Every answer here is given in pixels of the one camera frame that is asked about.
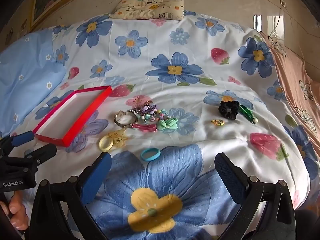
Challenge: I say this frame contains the green braided bracelet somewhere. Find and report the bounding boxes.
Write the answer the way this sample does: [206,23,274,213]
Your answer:
[238,104,259,125]

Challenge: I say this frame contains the mint green bow clip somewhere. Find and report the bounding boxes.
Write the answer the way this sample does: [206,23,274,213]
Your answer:
[157,119,177,132]

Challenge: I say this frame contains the white floral quilt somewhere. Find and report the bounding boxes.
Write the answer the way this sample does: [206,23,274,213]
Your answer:
[0,10,320,240]

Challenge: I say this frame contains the silver wrist watch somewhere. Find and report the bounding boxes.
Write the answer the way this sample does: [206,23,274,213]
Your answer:
[114,111,138,127]

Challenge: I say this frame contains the pink hair tie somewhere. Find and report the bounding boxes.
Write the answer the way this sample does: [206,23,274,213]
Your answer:
[132,123,158,133]

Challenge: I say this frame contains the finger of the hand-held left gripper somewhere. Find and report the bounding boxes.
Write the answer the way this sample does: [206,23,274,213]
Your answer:
[24,144,57,167]
[0,131,35,155]

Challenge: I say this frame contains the colourful bead bracelet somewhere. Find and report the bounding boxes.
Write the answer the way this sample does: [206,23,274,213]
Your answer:
[140,109,175,125]

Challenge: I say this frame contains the blue hair ring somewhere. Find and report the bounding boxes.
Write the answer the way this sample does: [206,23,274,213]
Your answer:
[140,148,161,162]

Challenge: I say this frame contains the person's left hand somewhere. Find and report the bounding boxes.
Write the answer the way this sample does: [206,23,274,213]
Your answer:
[0,194,30,230]

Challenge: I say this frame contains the purple hair clip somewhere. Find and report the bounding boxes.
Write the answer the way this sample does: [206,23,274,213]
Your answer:
[140,104,157,114]

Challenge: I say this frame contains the pale yellow hair ring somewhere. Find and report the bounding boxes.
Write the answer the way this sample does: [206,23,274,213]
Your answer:
[98,137,117,152]

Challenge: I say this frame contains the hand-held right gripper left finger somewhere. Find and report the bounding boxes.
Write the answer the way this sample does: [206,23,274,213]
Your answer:
[29,151,112,240]

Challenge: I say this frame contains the light blue flowered pillow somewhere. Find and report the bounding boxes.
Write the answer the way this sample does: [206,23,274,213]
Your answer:
[0,29,67,137]

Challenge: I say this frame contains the red shallow box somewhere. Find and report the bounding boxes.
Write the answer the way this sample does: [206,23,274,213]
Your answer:
[32,85,112,147]

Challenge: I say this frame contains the panda print pillow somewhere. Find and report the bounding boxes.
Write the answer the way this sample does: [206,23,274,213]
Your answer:
[109,0,185,20]

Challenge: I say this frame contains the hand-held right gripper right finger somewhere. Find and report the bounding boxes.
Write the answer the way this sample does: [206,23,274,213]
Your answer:
[214,152,297,240]

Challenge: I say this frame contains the pink printed blanket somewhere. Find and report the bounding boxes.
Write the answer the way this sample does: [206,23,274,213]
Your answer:
[259,31,320,143]

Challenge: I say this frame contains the black scrunchie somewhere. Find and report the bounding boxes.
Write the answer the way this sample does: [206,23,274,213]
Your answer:
[218,100,240,120]

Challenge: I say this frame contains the yellow flat keychain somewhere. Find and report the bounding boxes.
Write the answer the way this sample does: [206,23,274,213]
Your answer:
[107,128,130,144]

